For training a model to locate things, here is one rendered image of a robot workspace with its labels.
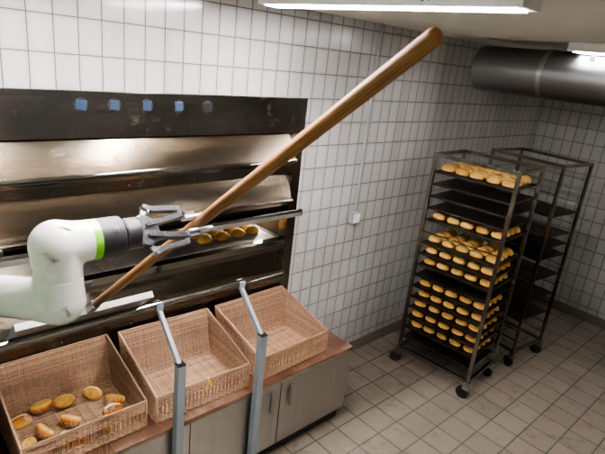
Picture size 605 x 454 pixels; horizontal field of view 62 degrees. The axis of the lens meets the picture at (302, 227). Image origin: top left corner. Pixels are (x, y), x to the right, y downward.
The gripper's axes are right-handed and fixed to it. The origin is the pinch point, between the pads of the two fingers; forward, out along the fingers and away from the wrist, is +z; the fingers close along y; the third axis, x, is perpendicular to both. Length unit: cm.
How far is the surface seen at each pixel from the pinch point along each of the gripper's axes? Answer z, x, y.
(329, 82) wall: 172, -79, -101
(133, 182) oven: 42, -114, -58
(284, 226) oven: 148, -140, -28
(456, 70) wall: 316, -68, -112
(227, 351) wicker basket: 85, -151, 36
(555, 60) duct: 288, 9, -68
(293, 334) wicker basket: 143, -161, 41
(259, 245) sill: 127, -144, -20
